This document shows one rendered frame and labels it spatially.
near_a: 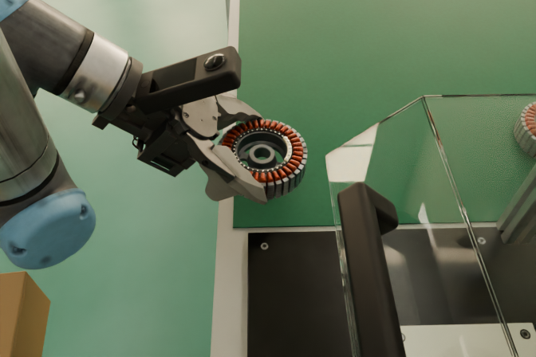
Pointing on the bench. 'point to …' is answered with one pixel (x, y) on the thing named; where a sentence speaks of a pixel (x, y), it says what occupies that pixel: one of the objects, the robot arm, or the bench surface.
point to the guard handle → (370, 269)
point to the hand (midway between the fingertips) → (268, 156)
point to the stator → (255, 136)
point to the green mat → (371, 64)
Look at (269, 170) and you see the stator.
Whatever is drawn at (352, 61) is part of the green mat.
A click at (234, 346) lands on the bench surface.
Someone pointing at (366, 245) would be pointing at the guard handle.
